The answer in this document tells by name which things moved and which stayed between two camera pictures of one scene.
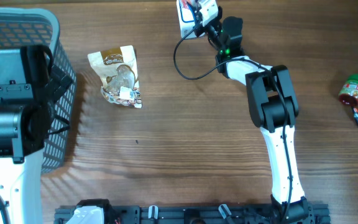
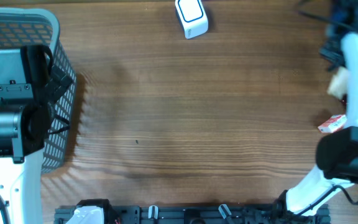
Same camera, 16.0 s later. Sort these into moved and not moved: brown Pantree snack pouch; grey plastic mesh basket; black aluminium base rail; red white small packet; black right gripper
Moved: black right gripper; red white small packet; brown Pantree snack pouch
Not moved: black aluminium base rail; grey plastic mesh basket
